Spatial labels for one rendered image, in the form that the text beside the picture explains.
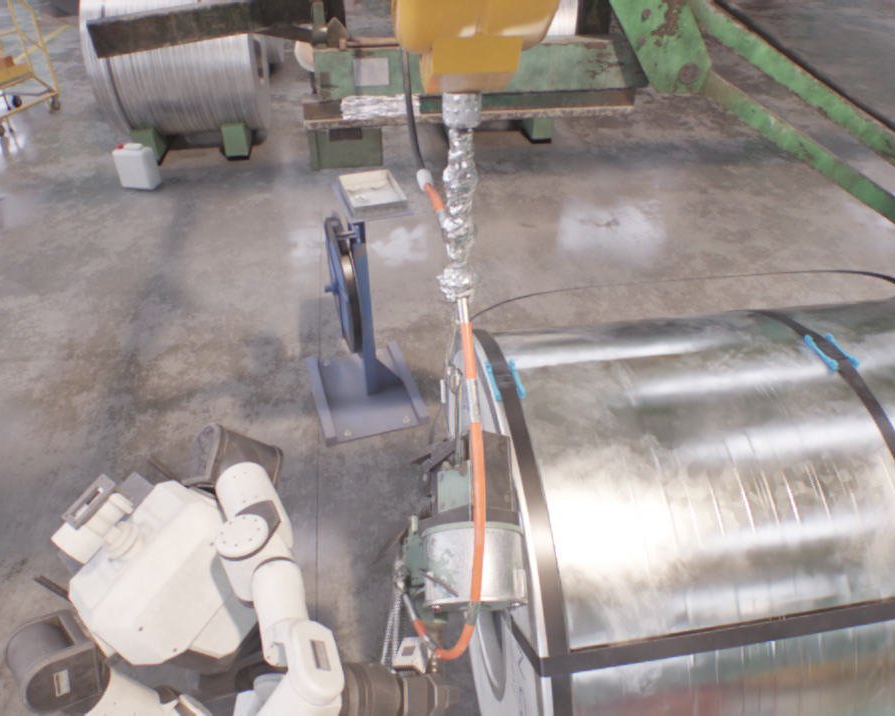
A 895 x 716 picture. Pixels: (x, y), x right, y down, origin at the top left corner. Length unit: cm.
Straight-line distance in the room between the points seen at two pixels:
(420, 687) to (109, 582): 54
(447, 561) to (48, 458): 275
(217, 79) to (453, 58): 534
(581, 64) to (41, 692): 155
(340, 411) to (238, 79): 338
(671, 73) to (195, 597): 142
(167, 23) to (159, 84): 443
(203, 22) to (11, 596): 222
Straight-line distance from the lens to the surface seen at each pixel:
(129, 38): 155
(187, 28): 155
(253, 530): 102
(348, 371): 343
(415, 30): 55
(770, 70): 173
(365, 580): 261
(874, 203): 199
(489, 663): 182
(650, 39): 161
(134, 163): 580
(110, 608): 121
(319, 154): 190
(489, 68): 58
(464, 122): 65
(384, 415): 316
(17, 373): 409
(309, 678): 85
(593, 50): 160
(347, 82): 152
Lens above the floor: 218
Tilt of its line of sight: 39 degrees down
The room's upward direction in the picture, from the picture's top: straight up
